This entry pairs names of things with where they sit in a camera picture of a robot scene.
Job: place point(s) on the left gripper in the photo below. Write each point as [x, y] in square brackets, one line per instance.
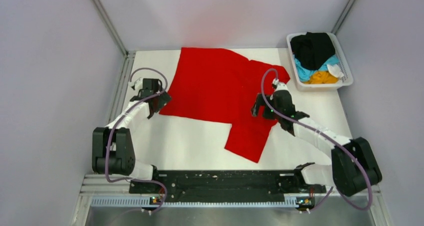
[163, 99]

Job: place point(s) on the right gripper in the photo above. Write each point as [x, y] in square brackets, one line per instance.
[254, 108]

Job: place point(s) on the red t shirt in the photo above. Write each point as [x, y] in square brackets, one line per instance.
[219, 85]

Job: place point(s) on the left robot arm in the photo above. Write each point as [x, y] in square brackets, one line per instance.
[113, 145]

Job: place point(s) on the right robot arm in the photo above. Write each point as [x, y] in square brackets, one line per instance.
[353, 165]

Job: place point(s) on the light blue t shirt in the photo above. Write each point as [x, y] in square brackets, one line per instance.
[305, 74]

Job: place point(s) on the yellow t shirt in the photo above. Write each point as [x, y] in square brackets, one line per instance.
[322, 77]

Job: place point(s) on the black t shirt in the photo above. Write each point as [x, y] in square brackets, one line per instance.
[312, 49]

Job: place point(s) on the white cloth in basket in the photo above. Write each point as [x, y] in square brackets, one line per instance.
[335, 70]

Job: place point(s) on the white plastic basket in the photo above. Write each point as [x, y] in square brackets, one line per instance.
[347, 80]

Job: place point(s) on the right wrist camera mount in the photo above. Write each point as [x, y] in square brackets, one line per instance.
[278, 86]

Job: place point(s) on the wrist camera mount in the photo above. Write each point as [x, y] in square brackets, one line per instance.
[278, 86]
[136, 85]

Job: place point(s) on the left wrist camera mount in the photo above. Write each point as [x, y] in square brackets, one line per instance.
[136, 85]

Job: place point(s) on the left aluminium corner post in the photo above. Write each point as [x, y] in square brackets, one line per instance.
[109, 26]

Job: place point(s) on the aluminium corner post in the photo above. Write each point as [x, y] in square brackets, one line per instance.
[343, 16]
[109, 26]

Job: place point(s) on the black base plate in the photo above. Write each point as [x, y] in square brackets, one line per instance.
[226, 186]

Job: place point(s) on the white cable duct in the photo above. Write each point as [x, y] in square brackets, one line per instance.
[147, 202]

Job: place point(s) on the right aluminium corner post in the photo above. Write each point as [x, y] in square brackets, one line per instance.
[343, 16]

